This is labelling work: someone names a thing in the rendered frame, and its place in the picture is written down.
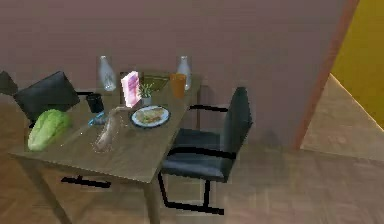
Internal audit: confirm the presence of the black armchair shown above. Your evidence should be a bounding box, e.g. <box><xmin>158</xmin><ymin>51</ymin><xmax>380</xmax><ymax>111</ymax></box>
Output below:
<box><xmin>13</xmin><ymin>70</ymin><xmax>112</xmax><ymax>189</ymax></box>
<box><xmin>157</xmin><ymin>86</ymin><xmax>253</xmax><ymax>215</ymax></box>

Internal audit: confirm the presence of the clear glass bottle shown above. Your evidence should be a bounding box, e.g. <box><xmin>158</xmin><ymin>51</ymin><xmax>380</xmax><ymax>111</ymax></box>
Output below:
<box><xmin>98</xmin><ymin>55</ymin><xmax>117</xmax><ymax>92</ymax></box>
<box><xmin>176</xmin><ymin>55</ymin><xmax>193</xmax><ymax>91</ymax></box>

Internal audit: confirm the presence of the orange door frame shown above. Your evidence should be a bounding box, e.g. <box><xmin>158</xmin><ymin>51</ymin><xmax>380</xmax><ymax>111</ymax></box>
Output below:
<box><xmin>292</xmin><ymin>0</ymin><xmax>361</xmax><ymax>150</ymax></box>

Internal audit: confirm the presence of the green lettuce head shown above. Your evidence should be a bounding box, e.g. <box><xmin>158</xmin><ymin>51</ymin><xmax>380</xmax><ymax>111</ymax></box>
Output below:
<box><xmin>27</xmin><ymin>109</ymin><xmax>72</xmax><ymax>152</ymax></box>

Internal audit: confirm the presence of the orange cup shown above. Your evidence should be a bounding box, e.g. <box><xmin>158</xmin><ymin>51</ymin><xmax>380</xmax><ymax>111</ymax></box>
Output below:
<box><xmin>169</xmin><ymin>73</ymin><xmax>187</xmax><ymax>99</ymax></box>

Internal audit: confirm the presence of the pink book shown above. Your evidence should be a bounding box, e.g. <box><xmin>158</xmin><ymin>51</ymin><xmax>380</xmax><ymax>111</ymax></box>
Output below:
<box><xmin>120</xmin><ymin>70</ymin><xmax>143</xmax><ymax>109</ymax></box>

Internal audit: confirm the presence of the small green potted plant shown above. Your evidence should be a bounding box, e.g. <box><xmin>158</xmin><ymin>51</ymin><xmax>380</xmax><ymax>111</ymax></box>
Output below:
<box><xmin>139</xmin><ymin>83</ymin><xmax>154</xmax><ymax>107</ymax></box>

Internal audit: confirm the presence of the black mug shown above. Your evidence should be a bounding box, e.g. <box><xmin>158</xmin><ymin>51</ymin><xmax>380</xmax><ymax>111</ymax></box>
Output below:
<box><xmin>85</xmin><ymin>93</ymin><xmax>105</xmax><ymax>114</ymax></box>

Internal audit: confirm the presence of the brown wooden dining table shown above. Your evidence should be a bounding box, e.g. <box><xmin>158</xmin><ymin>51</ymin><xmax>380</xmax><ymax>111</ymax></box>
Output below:
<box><xmin>7</xmin><ymin>71</ymin><xmax>204</xmax><ymax>224</ymax></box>

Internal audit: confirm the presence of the blue rimmed plate with food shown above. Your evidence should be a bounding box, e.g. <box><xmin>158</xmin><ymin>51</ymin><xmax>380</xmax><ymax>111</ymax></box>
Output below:
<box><xmin>130</xmin><ymin>105</ymin><xmax>171</xmax><ymax>129</ymax></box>

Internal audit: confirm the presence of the blue pen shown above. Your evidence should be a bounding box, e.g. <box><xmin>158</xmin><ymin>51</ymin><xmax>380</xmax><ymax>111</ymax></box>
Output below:
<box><xmin>87</xmin><ymin>111</ymin><xmax>107</xmax><ymax>127</ymax></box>

